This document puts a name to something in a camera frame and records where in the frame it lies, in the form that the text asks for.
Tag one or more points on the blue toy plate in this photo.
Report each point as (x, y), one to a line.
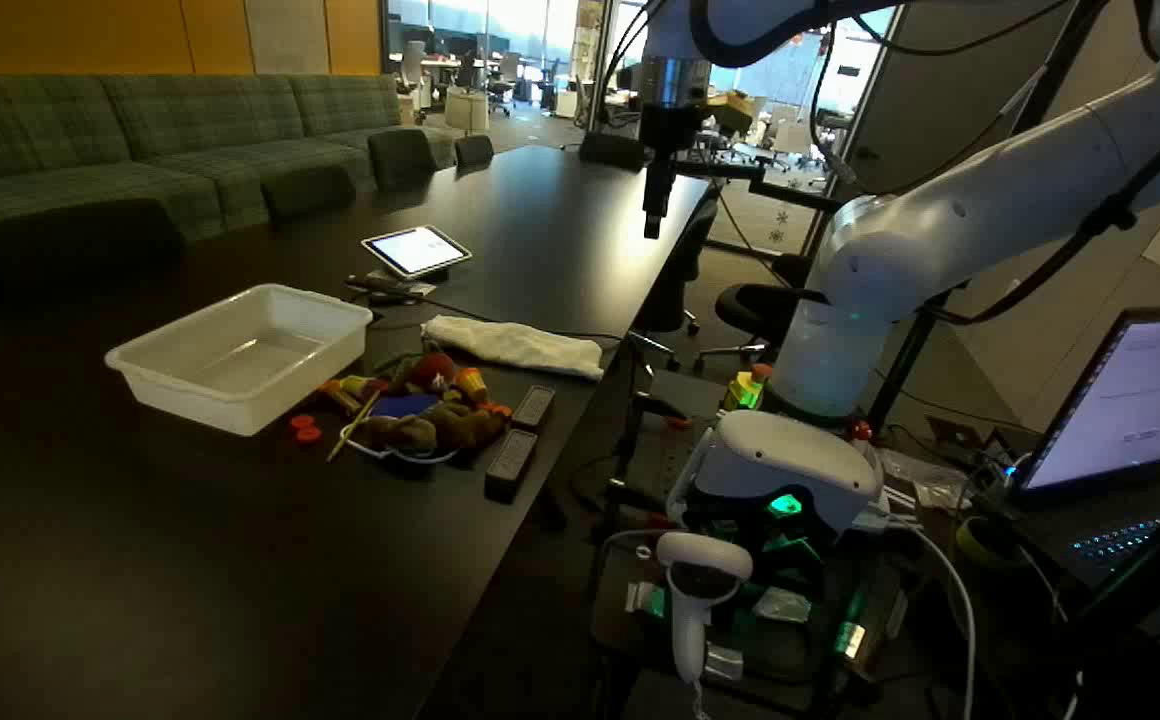
(401, 406)

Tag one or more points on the dark rectangular block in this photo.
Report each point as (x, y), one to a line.
(508, 463)
(535, 409)

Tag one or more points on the open laptop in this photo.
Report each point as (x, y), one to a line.
(1089, 492)

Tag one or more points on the white VR controller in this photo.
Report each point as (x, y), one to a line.
(700, 575)

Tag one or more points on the red toy disc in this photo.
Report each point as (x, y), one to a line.
(305, 430)

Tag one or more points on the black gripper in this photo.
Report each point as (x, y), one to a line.
(674, 107)

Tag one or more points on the green plaid sofa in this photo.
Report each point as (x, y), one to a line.
(216, 155)

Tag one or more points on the brown plush toy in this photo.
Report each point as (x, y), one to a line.
(463, 409)

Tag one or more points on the tablet with lit screen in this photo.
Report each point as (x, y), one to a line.
(414, 254)

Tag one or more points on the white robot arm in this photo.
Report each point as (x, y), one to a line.
(882, 256)

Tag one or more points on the white towel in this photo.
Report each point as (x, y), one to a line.
(518, 346)

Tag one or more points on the clear plastic bin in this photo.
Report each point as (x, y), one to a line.
(242, 362)

